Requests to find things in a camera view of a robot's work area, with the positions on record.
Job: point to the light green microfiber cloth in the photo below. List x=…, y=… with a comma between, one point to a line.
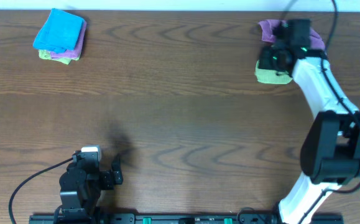
x=271, y=77

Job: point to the crumpled purple cloth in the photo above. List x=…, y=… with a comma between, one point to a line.
x=268, y=26

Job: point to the folded purple cloth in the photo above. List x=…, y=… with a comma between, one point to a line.
x=79, y=43

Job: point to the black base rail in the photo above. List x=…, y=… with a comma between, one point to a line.
x=129, y=218

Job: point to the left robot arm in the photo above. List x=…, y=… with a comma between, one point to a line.
x=81, y=187

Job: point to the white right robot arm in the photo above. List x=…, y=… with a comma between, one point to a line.
x=330, y=154

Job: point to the folded blue cloth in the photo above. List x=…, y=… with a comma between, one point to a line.
x=60, y=32

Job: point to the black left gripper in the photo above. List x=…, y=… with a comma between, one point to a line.
x=107, y=179

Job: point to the folded green cloth in stack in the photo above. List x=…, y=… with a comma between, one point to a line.
x=65, y=57

